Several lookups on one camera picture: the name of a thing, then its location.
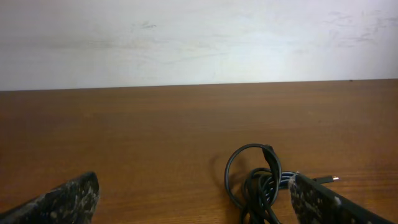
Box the black USB cable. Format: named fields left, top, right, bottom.
left=224, top=143, right=283, bottom=224

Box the black cable with blue stripes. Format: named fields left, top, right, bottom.
left=273, top=170, right=340, bottom=190

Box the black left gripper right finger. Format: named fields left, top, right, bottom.
left=289, top=174, right=392, bottom=224

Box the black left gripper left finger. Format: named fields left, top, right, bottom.
left=1, top=172, right=100, bottom=224

